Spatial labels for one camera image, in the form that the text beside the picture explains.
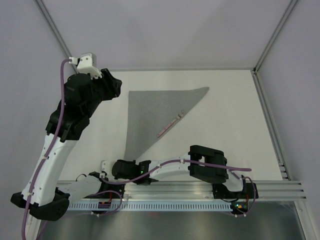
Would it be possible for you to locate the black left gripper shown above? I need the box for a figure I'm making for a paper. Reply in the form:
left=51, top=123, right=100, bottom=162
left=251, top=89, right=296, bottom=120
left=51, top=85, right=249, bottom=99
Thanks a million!
left=83, top=68, right=123, bottom=118

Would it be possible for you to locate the grey cloth napkin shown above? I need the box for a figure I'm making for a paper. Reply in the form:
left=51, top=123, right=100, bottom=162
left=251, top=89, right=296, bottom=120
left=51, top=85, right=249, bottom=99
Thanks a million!
left=124, top=87, right=210, bottom=160

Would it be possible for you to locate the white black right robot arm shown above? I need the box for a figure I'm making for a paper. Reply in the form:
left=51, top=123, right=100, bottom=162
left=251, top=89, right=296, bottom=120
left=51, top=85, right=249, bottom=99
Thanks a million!
left=111, top=145, right=259, bottom=201

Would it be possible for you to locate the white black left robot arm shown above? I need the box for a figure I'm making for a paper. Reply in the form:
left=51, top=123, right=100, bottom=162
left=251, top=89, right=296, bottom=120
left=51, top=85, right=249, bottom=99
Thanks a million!
left=10, top=68, right=122, bottom=221

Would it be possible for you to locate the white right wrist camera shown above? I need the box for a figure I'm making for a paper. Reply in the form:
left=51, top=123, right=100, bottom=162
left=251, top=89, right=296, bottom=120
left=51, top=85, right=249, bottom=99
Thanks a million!
left=100, top=160, right=108, bottom=178

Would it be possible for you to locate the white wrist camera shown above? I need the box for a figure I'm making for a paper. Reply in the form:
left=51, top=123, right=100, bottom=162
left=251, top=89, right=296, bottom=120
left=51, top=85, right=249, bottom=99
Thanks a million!
left=100, top=160, right=108, bottom=178
left=69, top=52, right=102, bottom=79

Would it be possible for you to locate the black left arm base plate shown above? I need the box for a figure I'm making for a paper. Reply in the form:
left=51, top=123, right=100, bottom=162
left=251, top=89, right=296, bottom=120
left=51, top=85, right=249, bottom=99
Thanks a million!
left=84, top=181, right=125, bottom=200

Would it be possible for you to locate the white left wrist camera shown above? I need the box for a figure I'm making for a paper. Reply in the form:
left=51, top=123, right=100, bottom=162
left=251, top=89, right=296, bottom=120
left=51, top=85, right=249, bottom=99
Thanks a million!
left=69, top=52, right=102, bottom=79

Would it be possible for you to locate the white slotted cable duct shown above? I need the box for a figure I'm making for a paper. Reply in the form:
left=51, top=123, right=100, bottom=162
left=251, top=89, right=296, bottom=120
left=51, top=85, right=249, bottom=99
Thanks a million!
left=68, top=200, right=232, bottom=212

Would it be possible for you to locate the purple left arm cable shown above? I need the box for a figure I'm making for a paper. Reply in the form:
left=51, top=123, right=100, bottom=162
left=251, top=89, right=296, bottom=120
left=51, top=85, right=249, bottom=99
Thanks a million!
left=21, top=58, right=123, bottom=237

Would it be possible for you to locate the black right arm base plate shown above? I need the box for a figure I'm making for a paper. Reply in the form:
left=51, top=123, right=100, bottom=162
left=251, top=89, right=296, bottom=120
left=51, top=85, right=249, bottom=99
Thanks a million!
left=212, top=183, right=254, bottom=200

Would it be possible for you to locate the left aluminium frame post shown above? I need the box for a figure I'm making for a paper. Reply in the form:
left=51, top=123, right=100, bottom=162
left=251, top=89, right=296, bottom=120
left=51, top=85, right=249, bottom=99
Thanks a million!
left=33, top=0, right=72, bottom=58

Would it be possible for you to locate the aluminium frame post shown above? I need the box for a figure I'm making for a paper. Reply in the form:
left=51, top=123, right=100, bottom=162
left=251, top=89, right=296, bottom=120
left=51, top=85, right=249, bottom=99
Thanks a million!
left=251, top=0, right=300, bottom=75
left=33, top=0, right=72, bottom=58

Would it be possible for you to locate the right aluminium frame post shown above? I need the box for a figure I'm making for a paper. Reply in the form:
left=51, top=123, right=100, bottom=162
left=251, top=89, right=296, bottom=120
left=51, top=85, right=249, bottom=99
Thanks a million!
left=251, top=0, right=300, bottom=75

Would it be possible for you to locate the aluminium mounting rail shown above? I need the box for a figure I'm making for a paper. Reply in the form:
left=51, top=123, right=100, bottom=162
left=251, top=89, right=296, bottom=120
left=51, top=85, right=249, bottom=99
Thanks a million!
left=56, top=181, right=308, bottom=201

